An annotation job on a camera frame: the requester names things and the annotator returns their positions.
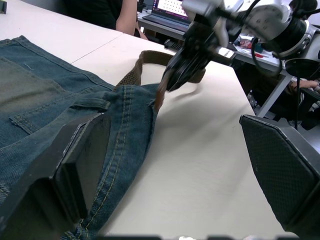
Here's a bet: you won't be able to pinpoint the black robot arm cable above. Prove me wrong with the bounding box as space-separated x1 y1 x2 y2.
217 0 285 76

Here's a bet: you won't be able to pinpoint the open laptop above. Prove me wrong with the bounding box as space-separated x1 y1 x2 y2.
142 0 192 32

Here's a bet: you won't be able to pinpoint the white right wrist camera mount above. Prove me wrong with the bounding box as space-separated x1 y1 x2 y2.
181 0 292 60

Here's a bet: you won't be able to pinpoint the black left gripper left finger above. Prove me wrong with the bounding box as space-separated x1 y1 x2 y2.
0 112 112 240

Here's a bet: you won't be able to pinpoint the black ribbed bar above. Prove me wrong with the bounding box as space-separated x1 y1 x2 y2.
164 39 184 51

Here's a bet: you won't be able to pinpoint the blue denim shorts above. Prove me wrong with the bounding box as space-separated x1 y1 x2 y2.
0 34 161 240

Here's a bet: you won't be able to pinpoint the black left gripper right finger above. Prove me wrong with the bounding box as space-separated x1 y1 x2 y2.
239 114 320 236

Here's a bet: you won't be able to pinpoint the grey metal desk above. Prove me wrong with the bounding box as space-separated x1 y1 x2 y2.
137 14 296 118

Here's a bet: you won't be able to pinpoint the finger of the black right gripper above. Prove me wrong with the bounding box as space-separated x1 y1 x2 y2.
167 58 210 92
163 53 186 89

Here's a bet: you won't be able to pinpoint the brown braided belt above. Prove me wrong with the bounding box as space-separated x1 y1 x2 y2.
113 49 207 112

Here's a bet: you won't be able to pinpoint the person in black shirt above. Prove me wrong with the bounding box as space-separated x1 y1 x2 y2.
56 0 148 40

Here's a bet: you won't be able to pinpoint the red items on desk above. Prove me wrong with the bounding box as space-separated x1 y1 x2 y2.
238 36 265 57

